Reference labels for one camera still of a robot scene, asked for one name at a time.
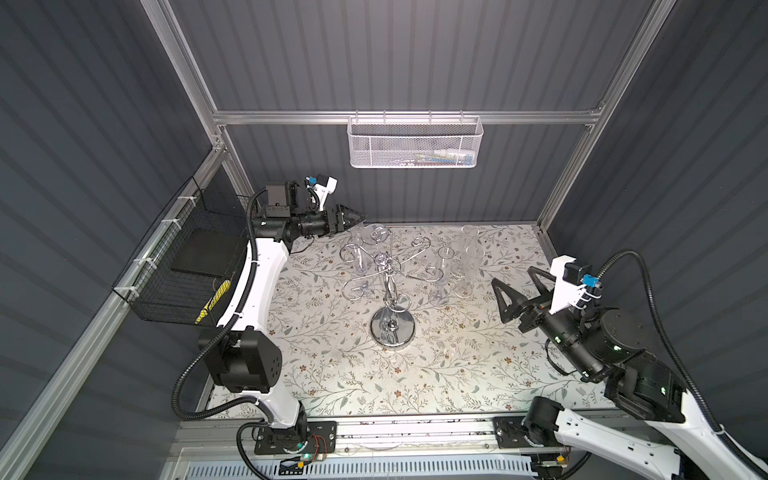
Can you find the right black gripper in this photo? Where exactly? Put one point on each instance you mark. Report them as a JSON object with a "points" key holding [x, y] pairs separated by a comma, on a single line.
{"points": [[516, 298]]}

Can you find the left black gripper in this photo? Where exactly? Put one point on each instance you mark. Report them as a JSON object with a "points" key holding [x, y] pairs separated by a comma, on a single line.
{"points": [[327, 221]]}

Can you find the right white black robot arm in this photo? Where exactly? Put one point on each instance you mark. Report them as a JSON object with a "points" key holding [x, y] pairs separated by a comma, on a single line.
{"points": [[605, 346]]}

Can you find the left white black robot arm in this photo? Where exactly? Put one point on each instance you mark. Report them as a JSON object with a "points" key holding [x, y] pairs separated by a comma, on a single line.
{"points": [[237, 352]]}

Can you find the chrome wine glass rack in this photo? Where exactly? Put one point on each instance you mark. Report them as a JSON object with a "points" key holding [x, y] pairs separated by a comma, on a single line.
{"points": [[392, 326]]}

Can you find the floral table mat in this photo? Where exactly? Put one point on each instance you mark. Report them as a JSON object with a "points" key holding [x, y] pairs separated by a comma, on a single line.
{"points": [[461, 359]]}

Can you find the items in white basket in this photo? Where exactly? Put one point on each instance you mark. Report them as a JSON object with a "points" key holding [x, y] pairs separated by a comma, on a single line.
{"points": [[446, 157]]}

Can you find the black pad in basket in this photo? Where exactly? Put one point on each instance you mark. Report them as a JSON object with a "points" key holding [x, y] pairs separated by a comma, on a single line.
{"points": [[208, 253]]}

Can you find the yellow black striped tool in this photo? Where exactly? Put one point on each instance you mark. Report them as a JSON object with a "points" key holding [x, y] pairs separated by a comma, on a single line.
{"points": [[211, 303]]}

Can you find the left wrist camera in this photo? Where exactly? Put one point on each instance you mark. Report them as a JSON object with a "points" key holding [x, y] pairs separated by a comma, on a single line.
{"points": [[319, 188]]}

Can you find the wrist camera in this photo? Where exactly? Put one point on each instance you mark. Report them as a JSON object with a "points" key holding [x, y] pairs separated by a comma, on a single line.
{"points": [[319, 188], [575, 287]]}

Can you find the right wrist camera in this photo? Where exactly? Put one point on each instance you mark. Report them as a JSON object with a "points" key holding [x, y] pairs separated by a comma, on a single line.
{"points": [[575, 287]]}

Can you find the white wire mesh basket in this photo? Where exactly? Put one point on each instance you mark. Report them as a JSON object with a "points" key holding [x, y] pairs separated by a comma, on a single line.
{"points": [[377, 142]]}

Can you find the black wire basket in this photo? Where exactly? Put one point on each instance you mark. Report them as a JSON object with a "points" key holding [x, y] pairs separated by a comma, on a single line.
{"points": [[156, 293]]}

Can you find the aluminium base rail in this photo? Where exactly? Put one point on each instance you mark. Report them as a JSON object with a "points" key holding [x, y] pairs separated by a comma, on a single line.
{"points": [[431, 446]]}

